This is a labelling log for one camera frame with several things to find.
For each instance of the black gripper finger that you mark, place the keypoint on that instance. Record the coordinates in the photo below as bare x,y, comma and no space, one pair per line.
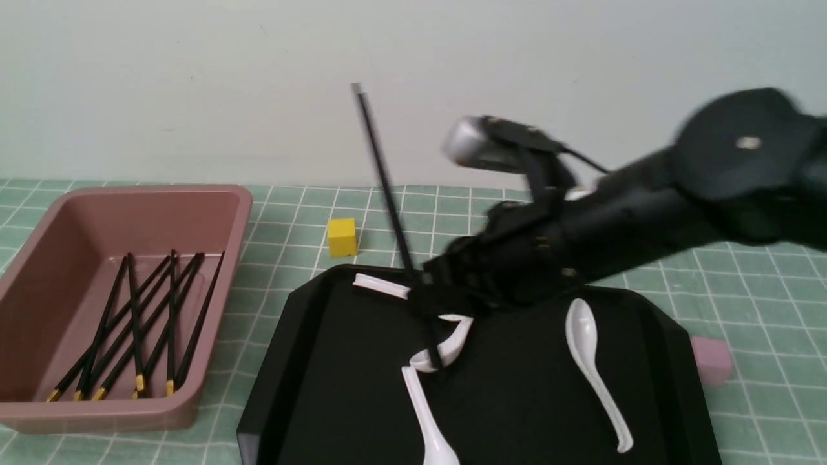
425,300

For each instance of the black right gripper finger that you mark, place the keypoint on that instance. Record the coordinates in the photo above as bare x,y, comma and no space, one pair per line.
473,304

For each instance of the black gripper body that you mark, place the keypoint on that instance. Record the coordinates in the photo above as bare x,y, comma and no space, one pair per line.
518,255

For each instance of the black chopstick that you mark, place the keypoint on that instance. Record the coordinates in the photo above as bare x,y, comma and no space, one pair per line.
367,120
75,370
135,304
116,359
171,323
100,335
184,367

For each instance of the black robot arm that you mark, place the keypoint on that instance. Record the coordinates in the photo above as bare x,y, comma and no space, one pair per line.
748,167

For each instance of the white spoon middle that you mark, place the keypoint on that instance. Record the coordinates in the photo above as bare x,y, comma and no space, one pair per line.
449,349

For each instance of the white spoon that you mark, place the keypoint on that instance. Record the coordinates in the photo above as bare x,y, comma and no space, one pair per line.
582,342
380,286
436,450
449,349

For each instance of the white spoon top left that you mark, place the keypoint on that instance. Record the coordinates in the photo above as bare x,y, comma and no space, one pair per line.
380,286

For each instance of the white spoon right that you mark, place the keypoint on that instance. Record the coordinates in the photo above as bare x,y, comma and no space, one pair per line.
582,342

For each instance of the yellow cube block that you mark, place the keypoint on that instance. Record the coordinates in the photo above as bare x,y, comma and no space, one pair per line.
342,237

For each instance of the black plastic tray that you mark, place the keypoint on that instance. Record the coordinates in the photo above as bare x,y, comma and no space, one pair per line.
330,389

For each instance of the white spoon bottom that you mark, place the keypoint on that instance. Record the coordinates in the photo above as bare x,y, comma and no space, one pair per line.
436,450

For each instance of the pink cube block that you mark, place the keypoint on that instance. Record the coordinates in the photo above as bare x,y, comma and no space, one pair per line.
713,360

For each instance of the black chopstick in bin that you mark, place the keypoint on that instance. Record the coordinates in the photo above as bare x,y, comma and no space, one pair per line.
135,304
184,367
171,323
75,370
116,359
100,335

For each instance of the green checkered tablecloth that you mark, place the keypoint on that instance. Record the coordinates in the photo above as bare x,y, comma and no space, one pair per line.
768,303

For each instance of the pink plastic bin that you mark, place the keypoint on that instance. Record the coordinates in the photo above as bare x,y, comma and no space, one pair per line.
55,290

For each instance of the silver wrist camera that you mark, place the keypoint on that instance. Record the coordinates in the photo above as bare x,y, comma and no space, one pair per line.
493,144

